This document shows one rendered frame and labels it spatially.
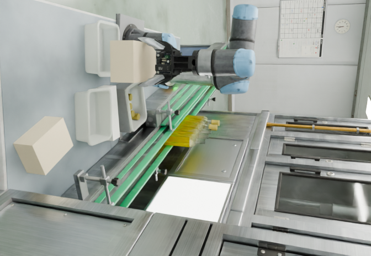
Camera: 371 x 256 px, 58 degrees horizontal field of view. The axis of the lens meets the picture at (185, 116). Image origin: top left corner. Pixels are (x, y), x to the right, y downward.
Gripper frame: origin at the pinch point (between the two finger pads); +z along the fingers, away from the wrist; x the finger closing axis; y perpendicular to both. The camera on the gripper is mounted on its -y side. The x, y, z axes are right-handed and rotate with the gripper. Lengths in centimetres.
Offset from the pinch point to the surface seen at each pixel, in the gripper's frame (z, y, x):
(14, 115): 35.8, 14.3, 16.8
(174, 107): 17, -75, 23
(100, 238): -4, 29, 43
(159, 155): 17, -57, 45
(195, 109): 18, -117, 29
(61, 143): 28.4, 2.3, 27.8
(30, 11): 35.8, 5.4, -15.6
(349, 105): -146, -700, 77
